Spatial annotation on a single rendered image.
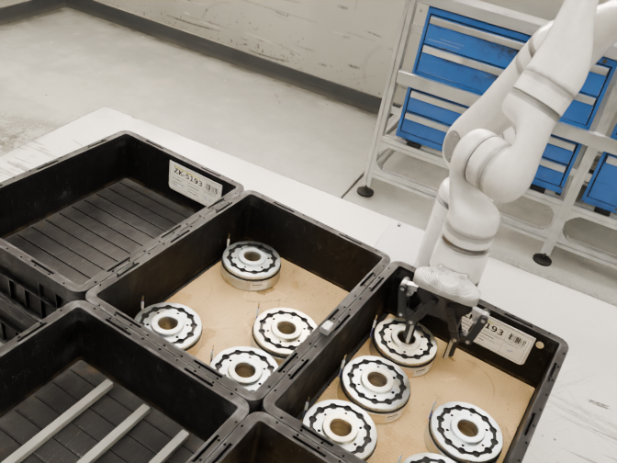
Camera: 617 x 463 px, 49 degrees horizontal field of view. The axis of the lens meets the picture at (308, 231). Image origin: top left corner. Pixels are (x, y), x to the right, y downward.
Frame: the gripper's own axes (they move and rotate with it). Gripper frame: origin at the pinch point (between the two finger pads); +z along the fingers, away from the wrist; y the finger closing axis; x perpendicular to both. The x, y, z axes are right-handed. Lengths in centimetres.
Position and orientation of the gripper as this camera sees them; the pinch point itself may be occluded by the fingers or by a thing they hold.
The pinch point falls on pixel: (430, 340)
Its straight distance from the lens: 106.3
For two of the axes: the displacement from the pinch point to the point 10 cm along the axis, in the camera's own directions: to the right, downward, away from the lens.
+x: -4.1, 4.6, -7.9
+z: -1.6, 8.1, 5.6
